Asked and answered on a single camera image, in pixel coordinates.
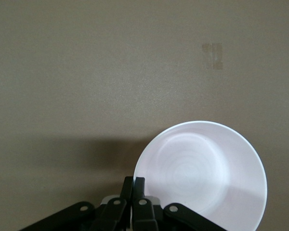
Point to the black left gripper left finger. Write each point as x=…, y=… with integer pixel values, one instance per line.
x=110, y=216

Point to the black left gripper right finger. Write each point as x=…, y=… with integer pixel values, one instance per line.
x=144, y=216

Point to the pink bowl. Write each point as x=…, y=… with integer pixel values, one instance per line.
x=202, y=168

